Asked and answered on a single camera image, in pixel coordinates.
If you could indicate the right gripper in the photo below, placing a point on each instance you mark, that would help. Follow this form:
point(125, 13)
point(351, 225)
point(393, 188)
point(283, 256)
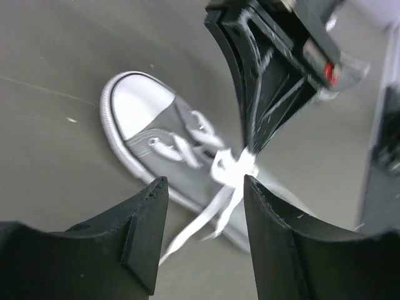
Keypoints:
point(279, 54)

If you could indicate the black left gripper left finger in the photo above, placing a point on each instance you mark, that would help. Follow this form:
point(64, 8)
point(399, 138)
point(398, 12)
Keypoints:
point(114, 255)

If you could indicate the white shoelace of shoe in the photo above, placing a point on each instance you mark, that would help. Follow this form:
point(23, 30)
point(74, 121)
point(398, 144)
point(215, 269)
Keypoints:
point(225, 170)

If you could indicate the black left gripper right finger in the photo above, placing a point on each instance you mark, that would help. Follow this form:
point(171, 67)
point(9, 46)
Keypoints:
point(298, 256)

